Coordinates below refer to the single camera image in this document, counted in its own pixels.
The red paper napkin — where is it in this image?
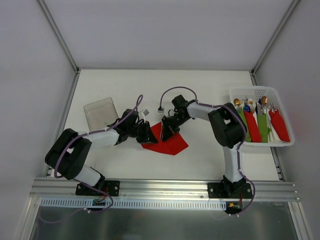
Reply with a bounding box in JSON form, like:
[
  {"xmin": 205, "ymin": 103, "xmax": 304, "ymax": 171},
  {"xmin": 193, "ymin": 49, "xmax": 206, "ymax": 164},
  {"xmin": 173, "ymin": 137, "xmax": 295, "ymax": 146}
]
[{"xmin": 141, "ymin": 122, "xmax": 189, "ymax": 156}]

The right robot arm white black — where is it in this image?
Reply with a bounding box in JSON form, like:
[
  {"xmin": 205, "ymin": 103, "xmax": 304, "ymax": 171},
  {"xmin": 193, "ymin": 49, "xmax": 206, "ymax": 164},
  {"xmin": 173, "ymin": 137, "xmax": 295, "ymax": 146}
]
[{"xmin": 160, "ymin": 94, "xmax": 252, "ymax": 199}]

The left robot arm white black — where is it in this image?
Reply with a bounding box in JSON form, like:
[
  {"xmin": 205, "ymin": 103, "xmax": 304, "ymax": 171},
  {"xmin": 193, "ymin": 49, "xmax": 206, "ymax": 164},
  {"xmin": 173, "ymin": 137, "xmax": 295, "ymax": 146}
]
[{"xmin": 44, "ymin": 109, "xmax": 158, "ymax": 195}]

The green rolled napkin left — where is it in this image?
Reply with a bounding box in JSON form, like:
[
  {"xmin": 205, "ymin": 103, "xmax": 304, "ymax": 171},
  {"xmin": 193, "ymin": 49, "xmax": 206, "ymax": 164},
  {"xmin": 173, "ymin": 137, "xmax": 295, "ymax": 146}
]
[{"xmin": 238, "ymin": 108, "xmax": 252, "ymax": 143}]

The green rolled napkin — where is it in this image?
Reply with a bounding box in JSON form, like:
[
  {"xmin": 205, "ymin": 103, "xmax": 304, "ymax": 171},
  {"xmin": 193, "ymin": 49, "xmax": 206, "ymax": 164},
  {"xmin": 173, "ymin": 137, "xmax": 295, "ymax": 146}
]
[
  {"xmin": 257, "ymin": 108, "xmax": 270, "ymax": 143},
  {"xmin": 238, "ymin": 108, "xmax": 252, "ymax": 143}
]

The red rolled napkin left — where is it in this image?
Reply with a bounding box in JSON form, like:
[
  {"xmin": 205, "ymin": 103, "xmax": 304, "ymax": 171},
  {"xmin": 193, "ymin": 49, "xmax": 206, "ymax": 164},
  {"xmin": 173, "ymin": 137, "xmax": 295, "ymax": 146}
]
[{"xmin": 244, "ymin": 111, "xmax": 262, "ymax": 143}]

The red rolled napkin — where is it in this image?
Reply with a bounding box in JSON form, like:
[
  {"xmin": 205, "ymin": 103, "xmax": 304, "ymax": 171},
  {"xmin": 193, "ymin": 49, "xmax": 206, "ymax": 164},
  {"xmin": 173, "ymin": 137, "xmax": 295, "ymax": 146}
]
[
  {"xmin": 244, "ymin": 111, "xmax": 262, "ymax": 143},
  {"xmin": 268, "ymin": 110, "xmax": 291, "ymax": 143}
]

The green rolled napkin middle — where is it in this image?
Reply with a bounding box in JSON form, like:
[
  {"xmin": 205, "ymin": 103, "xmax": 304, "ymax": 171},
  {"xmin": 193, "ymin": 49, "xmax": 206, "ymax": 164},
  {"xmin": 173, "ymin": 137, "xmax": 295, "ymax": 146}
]
[{"xmin": 257, "ymin": 108, "xmax": 270, "ymax": 143}]

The white rolled napkin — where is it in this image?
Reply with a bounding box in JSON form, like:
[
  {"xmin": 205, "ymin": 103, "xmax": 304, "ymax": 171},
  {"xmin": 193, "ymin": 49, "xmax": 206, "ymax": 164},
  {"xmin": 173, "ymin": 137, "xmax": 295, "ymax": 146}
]
[{"xmin": 267, "ymin": 115, "xmax": 283, "ymax": 143}]

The red rolled napkin right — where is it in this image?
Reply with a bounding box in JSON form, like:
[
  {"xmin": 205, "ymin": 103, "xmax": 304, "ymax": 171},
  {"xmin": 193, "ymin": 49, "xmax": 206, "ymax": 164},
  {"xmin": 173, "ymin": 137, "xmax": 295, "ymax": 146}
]
[{"xmin": 268, "ymin": 110, "xmax": 291, "ymax": 143}]

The clear acrylic utensil box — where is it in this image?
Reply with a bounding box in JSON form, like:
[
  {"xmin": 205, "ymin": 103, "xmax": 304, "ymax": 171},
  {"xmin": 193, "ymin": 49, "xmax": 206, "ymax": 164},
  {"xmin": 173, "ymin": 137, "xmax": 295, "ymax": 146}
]
[{"xmin": 83, "ymin": 97, "xmax": 118, "ymax": 131}]

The gold spoon in basket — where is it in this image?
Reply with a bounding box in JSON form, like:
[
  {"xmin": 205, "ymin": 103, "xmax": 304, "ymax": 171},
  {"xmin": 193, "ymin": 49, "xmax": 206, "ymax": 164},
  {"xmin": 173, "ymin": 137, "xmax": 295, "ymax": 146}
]
[{"xmin": 233, "ymin": 98, "xmax": 242, "ymax": 107}]

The copper spoon in basket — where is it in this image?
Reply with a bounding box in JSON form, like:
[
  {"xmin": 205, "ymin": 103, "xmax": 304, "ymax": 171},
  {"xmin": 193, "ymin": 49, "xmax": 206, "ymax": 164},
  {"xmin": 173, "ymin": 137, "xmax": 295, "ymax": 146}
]
[{"xmin": 260, "ymin": 96, "xmax": 268, "ymax": 108}]

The white plastic basket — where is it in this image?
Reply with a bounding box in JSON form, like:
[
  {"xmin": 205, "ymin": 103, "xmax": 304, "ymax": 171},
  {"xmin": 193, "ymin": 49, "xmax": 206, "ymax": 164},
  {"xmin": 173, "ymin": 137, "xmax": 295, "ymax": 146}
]
[{"xmin": 229, "ymin": 85, "xmax": 295, "ymax": 147}]

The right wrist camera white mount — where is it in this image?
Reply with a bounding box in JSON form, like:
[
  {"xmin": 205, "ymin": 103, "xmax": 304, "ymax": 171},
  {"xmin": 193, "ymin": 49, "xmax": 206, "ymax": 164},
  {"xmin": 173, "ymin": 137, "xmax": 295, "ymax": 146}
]
[{"xmin": 157, "ymin": 106, "xmax": 165, "ymax": 113}]

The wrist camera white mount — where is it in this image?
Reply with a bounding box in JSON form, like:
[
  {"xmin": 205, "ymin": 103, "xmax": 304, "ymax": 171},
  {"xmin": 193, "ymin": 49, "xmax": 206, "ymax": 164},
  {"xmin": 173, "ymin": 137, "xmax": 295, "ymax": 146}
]
[
  {"xmin": 138, "ymin": 109, "xmax": 149, "ymax": 121},
  {"xmin": 157, "ymin": 106, "xmax": 165, "ymax": 113}
]

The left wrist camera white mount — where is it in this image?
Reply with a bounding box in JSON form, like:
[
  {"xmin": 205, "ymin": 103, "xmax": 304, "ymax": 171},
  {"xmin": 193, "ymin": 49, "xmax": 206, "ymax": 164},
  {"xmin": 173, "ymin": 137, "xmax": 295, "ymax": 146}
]
[{"xmin": 138, "ymin": 109, "xmax": 149, "ymax": 121}]

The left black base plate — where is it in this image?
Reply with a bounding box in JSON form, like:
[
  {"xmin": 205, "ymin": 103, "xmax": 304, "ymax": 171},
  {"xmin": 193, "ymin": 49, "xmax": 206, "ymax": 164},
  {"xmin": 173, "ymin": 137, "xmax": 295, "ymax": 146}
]
[{"xmin": 75, "ymin": 180, "xmax": 120, "ymax": 197}]

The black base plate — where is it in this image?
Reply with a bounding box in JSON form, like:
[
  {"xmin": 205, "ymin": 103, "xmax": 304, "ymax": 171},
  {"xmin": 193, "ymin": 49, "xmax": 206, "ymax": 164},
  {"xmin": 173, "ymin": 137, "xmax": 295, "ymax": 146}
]
[
  {"xmin": 207, "ymin": 181, "xmax": 253, "ymax": 200},
  {"xmin": 75, "ymin": 180, "xmax": 120, "ymax": 197}
]

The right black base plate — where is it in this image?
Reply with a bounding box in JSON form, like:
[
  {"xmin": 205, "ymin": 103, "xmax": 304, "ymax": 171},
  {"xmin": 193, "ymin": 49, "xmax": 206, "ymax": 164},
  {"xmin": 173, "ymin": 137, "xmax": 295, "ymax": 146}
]
[{"xmin": 207, "ymin": 181, "xmax": 253, "ymax": 200}]

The aluminium rail front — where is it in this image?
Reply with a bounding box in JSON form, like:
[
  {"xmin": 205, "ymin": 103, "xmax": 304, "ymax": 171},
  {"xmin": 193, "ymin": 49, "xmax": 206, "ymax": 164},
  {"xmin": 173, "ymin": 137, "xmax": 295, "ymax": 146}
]
[{"xmin": 29, "ymin": 177, "xmax": 301, "ymax": 202}]

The white slotted cable duct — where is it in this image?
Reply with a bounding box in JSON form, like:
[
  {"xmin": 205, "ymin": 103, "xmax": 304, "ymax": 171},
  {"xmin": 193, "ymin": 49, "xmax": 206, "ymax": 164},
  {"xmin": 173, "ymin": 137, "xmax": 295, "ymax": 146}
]
[{"xmin": 40, "ymin": 197, "xmax": 227, "ymax": 211}]

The left aluminium frame post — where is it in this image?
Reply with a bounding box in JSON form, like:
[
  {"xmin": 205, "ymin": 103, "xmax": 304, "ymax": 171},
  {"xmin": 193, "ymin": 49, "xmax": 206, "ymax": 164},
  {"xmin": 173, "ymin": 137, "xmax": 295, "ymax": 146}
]
[{"xmin": 36, "ymin": 0, "xmax": 79, "ymax": 74}]

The aluminium frame post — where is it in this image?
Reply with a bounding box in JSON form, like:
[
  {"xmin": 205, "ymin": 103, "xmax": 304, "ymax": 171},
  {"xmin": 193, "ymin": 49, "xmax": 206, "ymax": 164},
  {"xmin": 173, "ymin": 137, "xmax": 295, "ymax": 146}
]
[
  {"xmin": 36, "ymin": 0, "xmax": 79, "ymax": 74},
  {"xmin": 251, "ymin": 0, "xmax": 301, "ymax": 76}
]

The right aluminium frame post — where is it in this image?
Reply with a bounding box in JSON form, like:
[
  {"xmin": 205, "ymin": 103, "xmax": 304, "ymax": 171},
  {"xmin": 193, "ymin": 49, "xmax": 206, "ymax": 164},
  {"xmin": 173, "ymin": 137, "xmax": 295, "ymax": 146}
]
[{"xmin": 251, "ymin": 0, "xmax": 301, "ymax": 76}]

